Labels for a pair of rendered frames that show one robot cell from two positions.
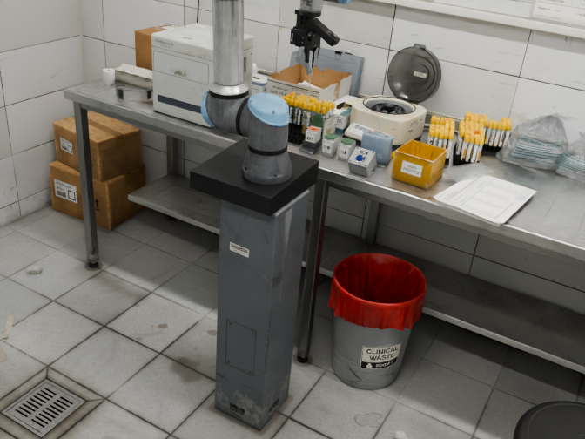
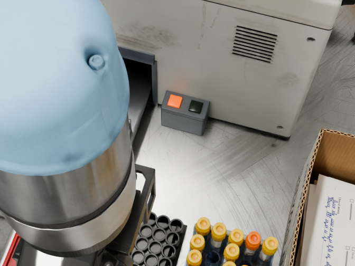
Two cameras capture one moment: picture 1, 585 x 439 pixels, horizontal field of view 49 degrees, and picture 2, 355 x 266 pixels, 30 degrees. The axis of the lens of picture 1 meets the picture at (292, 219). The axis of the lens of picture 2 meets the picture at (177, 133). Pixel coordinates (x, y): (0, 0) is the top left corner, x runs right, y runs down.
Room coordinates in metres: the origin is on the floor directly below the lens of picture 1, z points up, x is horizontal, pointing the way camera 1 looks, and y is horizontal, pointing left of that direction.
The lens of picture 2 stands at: (2.23, -0.14, 1.68)
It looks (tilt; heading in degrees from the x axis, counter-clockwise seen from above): 64 degrees down; 76
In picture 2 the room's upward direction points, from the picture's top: 2 degrees clockwise
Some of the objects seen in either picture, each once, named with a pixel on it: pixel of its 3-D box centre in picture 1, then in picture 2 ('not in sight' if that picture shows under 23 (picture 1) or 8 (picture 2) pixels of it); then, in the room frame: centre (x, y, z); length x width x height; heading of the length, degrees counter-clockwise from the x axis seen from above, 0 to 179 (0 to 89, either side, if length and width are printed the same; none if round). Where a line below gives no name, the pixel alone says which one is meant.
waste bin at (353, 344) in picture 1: (370, 321); not in sight; (2.01, -0.34, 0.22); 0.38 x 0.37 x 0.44; 63
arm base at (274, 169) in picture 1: (267, 158); not in sight; (1.75, 0.09, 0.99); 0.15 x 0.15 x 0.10
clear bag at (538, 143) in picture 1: (537, 136); not in sight; (2.21, -0.86, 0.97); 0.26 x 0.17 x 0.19; 79
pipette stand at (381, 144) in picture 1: (376, 148); not in sight; (2.06, -0.26, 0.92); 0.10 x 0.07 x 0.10; 69
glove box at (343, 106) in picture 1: (346, 111); not in sight; (2.43, -0.18, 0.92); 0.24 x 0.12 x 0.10; 153
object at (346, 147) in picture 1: (346, 150); not in sight; (2.06, -0.17, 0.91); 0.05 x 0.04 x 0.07; 153
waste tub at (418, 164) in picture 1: (419, 164); not in sight; (1.96, -0.40, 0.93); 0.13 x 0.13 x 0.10; 60
